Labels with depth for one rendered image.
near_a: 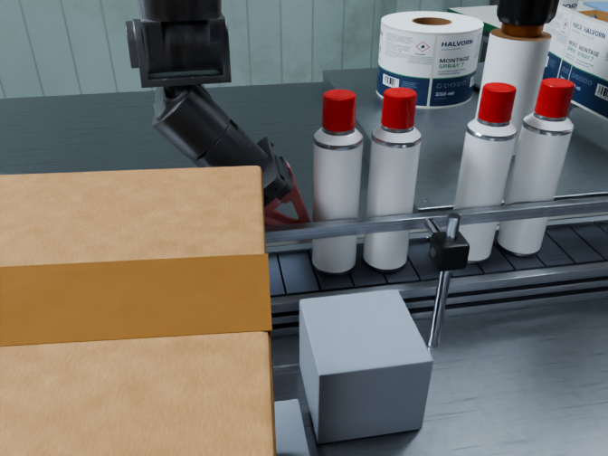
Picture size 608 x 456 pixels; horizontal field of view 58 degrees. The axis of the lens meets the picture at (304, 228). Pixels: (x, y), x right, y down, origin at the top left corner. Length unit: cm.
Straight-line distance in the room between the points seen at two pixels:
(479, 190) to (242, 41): 297
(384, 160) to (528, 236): 21
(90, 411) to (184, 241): 10
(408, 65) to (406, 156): 57
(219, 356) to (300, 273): 44
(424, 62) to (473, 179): 53
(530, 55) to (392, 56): 33
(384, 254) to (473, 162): 14
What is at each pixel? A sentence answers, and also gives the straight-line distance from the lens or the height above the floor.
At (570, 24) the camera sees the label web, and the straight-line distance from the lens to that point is 117.
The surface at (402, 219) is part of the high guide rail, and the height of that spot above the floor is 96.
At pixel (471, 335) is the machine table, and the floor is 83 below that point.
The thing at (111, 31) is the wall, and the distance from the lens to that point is 344.
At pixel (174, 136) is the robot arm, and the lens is 53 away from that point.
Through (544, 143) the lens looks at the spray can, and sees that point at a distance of 64.
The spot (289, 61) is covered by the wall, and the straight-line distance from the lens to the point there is 361.
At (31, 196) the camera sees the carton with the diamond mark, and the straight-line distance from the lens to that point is 33.
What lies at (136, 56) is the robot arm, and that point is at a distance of 52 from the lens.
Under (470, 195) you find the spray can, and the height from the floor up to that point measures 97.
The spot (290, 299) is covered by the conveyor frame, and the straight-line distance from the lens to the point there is 60.
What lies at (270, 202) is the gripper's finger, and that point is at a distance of 55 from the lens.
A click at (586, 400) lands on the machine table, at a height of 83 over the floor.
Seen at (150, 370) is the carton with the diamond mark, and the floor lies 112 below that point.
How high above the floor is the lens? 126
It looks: 32 degrees down
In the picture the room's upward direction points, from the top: straight up
